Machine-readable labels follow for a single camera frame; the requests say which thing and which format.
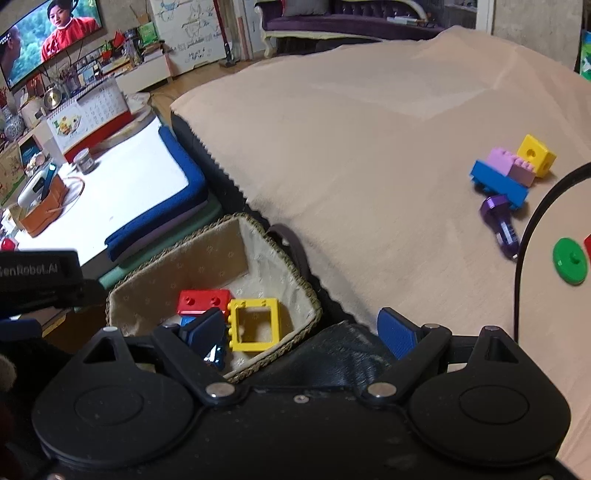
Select blue white porcelain vase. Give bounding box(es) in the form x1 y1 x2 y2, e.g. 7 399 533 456
2 106 24 139

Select red stick vacuum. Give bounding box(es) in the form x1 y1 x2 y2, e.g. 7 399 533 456
212 0 238 65

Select yellow toy window frame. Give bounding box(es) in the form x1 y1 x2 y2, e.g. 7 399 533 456
227 298 295 352

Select orange leather tray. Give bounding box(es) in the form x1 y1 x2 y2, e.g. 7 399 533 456
17 175 66 237

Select purple sofa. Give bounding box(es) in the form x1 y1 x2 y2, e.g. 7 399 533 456
255 0 462 58

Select white handheld device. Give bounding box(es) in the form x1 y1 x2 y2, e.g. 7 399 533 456
17 168 51 206

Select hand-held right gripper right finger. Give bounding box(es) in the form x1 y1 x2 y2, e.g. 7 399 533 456
362 308 532 402

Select yellow toy cube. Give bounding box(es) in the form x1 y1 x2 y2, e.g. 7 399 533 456
517 134 557 180

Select blue folded cushion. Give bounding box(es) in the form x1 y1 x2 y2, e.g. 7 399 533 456
105 126 208 261

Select orange cord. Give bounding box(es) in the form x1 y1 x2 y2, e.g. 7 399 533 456
60 175 86 208

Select television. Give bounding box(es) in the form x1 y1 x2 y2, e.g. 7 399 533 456
0 0 103 90

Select round wooden board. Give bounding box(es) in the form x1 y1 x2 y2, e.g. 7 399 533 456
90 95 160 153

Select blue pen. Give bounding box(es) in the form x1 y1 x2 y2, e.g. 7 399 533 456
39 164 57 201

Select pink toy brick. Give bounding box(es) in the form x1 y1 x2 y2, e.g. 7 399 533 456
488 148 536 188

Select green foam edge guard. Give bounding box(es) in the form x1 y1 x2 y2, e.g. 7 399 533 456
98 198 222 289

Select purple toy bolt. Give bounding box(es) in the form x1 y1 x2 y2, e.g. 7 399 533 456
479 194 522 261

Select red toy brick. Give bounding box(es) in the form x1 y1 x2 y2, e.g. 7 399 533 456
178 290 233 317

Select desk calendar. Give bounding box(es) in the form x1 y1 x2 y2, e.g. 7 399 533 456
47 84 130 149

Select white drawing board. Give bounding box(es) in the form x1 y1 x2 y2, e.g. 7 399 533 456
150 0 252 77

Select black cable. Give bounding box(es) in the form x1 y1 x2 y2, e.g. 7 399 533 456
514 161 591 344

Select blue toy vehicle piece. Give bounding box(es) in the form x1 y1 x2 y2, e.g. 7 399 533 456
203 342 228 370

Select cardboard box with tree print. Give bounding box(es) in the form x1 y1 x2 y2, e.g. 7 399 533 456
0 143 24 199

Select green toy disc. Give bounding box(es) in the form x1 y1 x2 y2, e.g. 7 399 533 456
553 237 589 283

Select teal box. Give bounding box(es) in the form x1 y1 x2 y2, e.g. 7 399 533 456
18 136 42 167

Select white television cabinet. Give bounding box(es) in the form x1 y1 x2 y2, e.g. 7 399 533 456
113 46 174 95

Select woven fabric-lined basket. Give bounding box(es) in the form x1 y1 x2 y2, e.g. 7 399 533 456
105 213 324 385

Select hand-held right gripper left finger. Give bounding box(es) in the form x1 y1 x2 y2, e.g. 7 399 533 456
60 308 245 406

